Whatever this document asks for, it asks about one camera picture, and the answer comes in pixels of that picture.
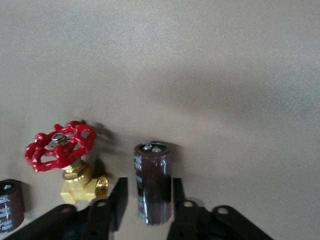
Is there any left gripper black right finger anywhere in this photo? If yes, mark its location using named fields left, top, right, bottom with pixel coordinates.
left=166, top=177, right=276, bottom=240

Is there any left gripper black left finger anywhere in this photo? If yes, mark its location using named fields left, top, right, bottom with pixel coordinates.
left=2, top=176, right=129, bottom=240

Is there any long dark brown capacitor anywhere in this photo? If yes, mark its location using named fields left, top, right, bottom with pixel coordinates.
left=133, top=140, right=173, bottom=226

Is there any short dark brown capacitor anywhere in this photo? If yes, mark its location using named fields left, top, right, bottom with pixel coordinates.
left=0, top=178, right=25, bottom=235

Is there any brass valve red handwheel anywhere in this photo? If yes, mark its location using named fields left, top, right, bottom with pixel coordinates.
left=24, top=120, right=110, bottom=205

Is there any brown table mat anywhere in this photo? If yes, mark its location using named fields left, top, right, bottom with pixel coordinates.
left=0, top=0, right=320, bottom=240

